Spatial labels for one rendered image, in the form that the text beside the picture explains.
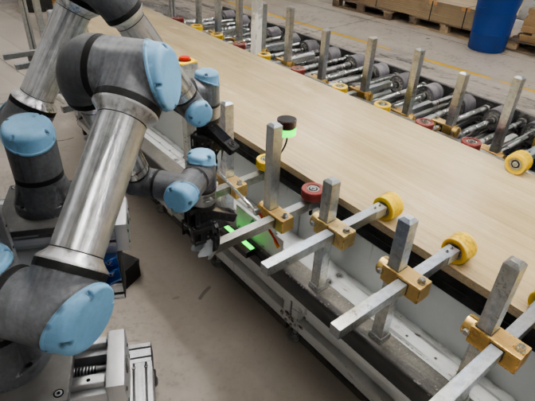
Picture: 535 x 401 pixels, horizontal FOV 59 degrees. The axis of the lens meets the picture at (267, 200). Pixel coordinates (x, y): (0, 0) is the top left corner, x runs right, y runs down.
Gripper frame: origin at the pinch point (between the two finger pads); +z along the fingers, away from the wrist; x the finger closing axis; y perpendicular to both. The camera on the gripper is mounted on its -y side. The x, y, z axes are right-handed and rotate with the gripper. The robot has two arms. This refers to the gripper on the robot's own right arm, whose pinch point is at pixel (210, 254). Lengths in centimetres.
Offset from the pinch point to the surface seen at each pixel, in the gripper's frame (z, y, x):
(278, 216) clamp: -5.1, -25.0, 1.7
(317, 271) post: 4.3, -24.8, 21.5
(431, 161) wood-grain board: -9, -92, 12
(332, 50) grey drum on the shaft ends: -6, -176, -122
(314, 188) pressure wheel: -9.3, -41.6, 0.8
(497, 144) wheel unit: -7, -134, 17
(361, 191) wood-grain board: -9, -54, 11
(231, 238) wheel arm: -3.8, -6.9, 1.1
